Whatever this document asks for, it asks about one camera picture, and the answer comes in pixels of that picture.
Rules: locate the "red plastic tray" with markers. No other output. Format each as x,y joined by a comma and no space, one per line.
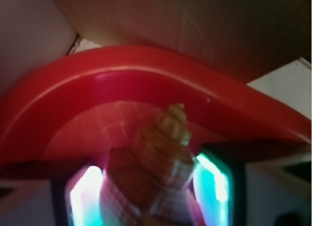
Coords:
40,104

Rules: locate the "tan spiral seashell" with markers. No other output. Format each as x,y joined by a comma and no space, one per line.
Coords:
147,182

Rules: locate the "brown cardboard box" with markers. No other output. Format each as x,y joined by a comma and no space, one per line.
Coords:
243,39

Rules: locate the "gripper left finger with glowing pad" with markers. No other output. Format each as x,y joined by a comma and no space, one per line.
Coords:
75,186

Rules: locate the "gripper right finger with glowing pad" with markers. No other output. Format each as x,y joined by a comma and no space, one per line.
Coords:
254,184

